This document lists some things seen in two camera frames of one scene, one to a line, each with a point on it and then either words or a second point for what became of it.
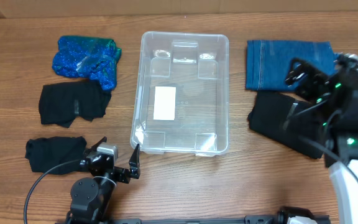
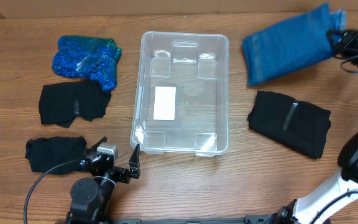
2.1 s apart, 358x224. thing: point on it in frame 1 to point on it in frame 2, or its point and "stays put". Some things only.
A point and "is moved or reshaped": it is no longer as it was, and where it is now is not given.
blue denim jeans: [268, 61] is moved or reshaped
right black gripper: [308, 76] to [345, 39]
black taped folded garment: [61, 103] stays put
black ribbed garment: [297, 124] stays put
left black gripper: [135, 168] stays put
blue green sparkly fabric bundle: [92, 57] stays put
